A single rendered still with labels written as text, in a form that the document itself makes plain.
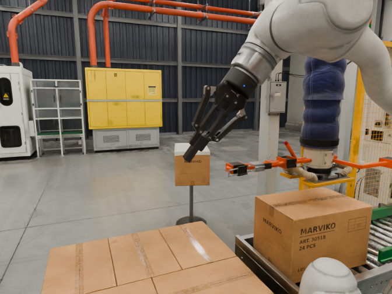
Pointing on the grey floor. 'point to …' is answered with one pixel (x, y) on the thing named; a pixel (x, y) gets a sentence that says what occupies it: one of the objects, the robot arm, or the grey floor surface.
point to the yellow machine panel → (123, 108)
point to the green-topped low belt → (57, 139)
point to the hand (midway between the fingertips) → (194, 147)
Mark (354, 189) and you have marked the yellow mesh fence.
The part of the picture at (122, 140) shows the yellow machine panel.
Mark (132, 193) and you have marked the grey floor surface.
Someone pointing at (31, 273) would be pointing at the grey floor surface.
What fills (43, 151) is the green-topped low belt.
